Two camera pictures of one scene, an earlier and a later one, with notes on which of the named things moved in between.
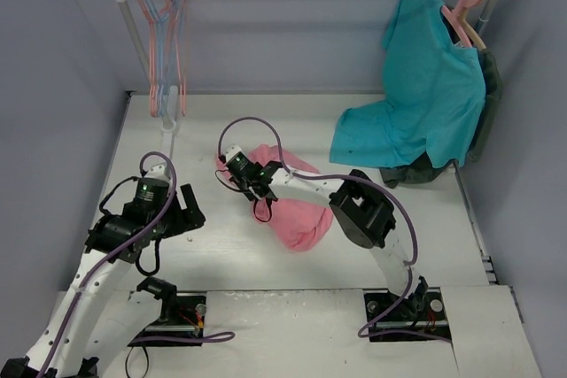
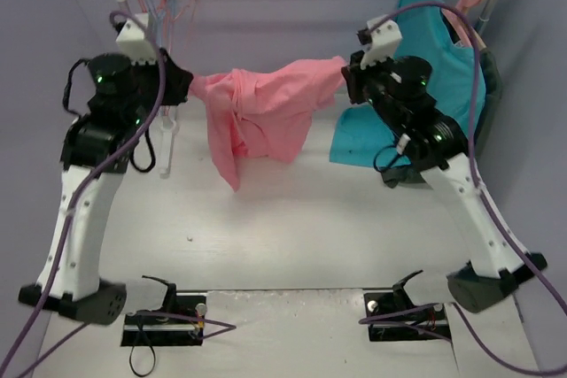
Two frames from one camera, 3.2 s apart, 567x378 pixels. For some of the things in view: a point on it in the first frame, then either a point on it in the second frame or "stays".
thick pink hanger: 467,2 stays
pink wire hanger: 181,4 -> 173,18
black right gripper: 247,184 -> 355,81
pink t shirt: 302,225 -> 263,111
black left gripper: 185,214 -> 167,79
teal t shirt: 436,94 stays
